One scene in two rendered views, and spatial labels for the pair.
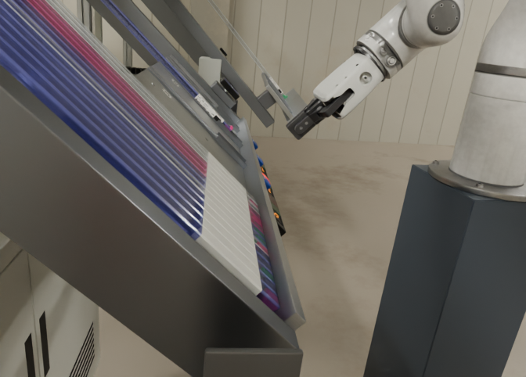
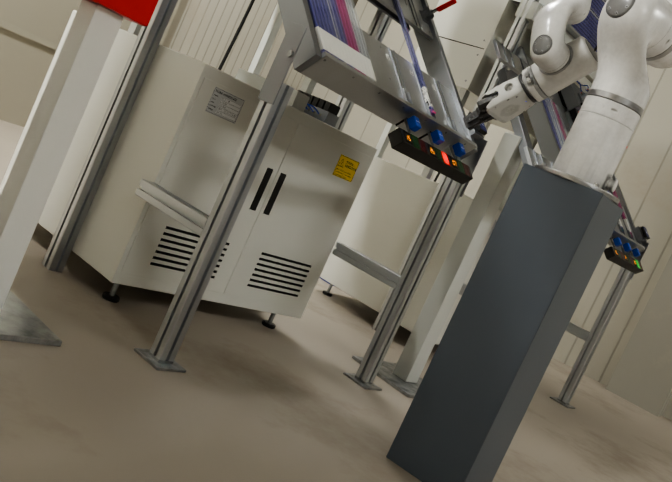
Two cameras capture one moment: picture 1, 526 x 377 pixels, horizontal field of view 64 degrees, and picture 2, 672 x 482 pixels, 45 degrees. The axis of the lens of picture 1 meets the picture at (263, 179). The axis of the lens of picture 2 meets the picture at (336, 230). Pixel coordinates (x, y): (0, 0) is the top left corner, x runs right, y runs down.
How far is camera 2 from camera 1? 162 cm
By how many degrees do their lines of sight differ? 48
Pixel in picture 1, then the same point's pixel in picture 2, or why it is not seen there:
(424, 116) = not seen: outside the picture
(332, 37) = not seen: outside the picture
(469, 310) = (504, 262)
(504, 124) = (576, 127)
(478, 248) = (521, 205)
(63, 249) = (285, 9)
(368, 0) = not seen: outside the picture
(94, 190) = not seen: outside the picture
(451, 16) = (545, 44)
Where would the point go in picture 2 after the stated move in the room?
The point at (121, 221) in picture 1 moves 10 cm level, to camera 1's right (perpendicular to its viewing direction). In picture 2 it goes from (298, 4) to (326, 10)
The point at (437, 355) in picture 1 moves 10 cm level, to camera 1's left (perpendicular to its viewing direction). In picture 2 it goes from (470, 296) to (438, 278)
